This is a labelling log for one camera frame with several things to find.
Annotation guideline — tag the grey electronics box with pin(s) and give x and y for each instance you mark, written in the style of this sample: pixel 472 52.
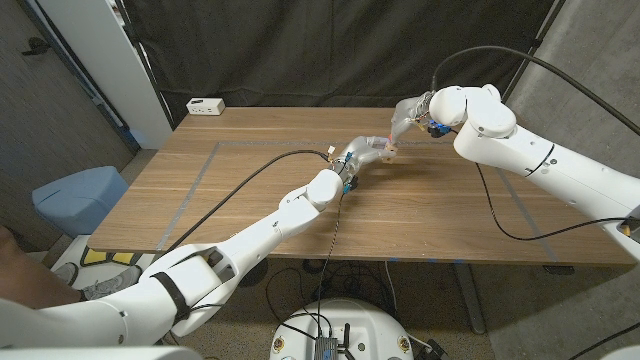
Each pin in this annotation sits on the grey electronics box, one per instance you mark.
pixel 326 348

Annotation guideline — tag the black floor device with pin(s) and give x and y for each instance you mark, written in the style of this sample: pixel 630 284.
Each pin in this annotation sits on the black floor device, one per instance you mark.
pixel 436 351

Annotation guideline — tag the grey table leg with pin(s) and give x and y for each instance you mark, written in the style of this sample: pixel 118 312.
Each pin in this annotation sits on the grey table leg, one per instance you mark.
pixel 470 300

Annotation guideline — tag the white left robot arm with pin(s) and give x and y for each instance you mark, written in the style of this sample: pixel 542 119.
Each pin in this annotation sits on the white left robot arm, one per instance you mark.
pixel 260 245

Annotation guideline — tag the black backdrop curtain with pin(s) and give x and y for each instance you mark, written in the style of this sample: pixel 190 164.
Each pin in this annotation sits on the black backdrop curtain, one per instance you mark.
pixel 330 50

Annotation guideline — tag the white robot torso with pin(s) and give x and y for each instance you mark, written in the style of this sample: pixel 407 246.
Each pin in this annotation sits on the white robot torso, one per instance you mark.
pixel 345 325

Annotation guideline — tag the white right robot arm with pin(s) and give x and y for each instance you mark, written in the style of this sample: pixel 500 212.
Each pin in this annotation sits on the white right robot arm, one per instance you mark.
pixel 530 150

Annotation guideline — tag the yellow black floor object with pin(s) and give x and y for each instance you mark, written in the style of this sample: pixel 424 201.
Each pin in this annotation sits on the yellow black floor object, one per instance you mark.
pixel 95 256

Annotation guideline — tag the blue padded stool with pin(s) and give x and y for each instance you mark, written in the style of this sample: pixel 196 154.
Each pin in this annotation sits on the blue padded stool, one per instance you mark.
pixel 80 197

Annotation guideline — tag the grey black sneaker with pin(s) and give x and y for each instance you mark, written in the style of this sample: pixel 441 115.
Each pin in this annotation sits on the grey black sneaker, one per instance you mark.
pixel 65 273
pixel 112 286

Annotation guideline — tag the white power strip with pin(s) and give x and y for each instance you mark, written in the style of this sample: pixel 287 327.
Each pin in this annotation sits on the white power strip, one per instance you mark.
pixel 205 106

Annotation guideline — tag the person's bare leg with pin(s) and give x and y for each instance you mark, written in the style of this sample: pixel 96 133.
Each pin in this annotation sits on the person's bare leg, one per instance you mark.
pixel 30 280

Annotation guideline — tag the white cabinet panel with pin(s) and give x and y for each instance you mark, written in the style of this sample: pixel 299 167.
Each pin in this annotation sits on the white cabinet panel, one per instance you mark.
pixel 115 65

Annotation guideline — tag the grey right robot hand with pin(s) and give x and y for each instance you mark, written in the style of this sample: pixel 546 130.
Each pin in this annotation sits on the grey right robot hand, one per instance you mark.
pixel 410 117

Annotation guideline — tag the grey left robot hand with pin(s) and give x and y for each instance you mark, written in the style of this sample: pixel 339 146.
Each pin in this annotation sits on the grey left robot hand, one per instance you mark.
pixel 360 152

